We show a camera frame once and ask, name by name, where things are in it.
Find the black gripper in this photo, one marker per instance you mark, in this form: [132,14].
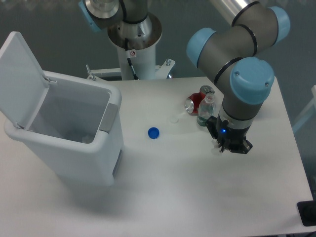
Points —
[231,139]

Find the crushed red soda can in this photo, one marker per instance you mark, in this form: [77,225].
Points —
[192,102]

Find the white bottle cap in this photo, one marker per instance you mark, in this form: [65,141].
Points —
[173,119]

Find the white paper ball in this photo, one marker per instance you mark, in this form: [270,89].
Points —
[216,150]

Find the white trash bin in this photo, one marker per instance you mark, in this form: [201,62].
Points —
[77,130]

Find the clear plastic bottle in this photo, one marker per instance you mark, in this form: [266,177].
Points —
[206,108]

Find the white frame at right edge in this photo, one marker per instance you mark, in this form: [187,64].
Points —
[308,111]

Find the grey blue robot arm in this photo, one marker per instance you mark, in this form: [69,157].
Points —
[228,59]

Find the white trash bin lid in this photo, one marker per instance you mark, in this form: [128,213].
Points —
[23,84]

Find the blue bottle cap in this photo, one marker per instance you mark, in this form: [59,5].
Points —
[153,132]

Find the black device at table edge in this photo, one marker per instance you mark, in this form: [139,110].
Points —
[307,211]

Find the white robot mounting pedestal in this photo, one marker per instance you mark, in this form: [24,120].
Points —
[136,49]

